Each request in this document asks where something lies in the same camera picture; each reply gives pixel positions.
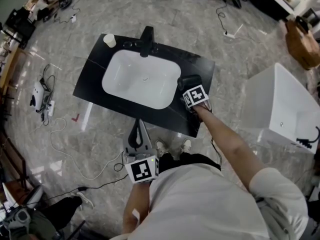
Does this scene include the person's black trousers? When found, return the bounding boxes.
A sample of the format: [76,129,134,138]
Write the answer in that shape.
[158,151,222,175]

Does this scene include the white paper cup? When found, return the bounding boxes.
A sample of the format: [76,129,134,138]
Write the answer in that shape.
[103,33,117,48]

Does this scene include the person's white shirt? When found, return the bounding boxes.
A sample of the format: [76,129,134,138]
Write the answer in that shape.
[124,163,310,240]

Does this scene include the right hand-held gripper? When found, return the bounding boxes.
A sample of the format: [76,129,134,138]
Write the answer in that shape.
[181,83,210,108]

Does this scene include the person's left shoe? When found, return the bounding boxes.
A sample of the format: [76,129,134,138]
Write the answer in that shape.
[155,140,170,157]

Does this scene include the person's right forearm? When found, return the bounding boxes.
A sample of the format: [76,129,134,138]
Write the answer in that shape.
[193,103,266,191]

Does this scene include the person's shoe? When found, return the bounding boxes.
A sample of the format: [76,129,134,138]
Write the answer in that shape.
[180,137,193,154]
[155,140,170,157]

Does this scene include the person's left forearm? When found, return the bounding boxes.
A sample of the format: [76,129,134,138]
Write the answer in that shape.
[122,181,151,235]

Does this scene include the white floor device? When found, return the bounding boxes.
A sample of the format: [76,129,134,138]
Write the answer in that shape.
[29,80,46,111]

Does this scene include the wooden table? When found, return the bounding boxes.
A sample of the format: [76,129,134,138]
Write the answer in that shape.
[0,45,28,95]

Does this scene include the dark wooden bench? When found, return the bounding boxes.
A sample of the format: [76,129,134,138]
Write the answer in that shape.
[0,133,28,187]

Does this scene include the black power adapter cable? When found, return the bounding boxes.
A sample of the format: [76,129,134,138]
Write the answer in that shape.
[47,175,131,202]

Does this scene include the black floor cable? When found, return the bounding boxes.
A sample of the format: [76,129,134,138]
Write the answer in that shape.
[215,0,227,34]

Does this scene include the black basin faucet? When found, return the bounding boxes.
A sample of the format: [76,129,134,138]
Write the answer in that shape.
[139,25,157,58]

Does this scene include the black metal cart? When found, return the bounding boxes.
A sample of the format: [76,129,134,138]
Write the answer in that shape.
[4,8,37,50]

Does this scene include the black bathtub faucet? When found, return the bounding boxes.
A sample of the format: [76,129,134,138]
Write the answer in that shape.
[296,126,320,150]

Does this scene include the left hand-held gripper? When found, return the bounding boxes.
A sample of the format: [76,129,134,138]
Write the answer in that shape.
[122,118,160,184]

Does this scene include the white bathtub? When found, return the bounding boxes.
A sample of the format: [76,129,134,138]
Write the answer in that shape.
[241,62,320,155]

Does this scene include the person's right shoe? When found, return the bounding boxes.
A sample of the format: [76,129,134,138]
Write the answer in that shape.
[180,137,193,154]

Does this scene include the white floor cable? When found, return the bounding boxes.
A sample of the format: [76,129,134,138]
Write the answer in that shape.
[49,117,126,181]

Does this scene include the brown cardboard box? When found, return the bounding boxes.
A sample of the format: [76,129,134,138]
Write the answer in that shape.
[284,15,320,71]

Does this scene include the black vanity cabinet counter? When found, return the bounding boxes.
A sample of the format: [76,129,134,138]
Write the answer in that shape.
[72,33,216,138]

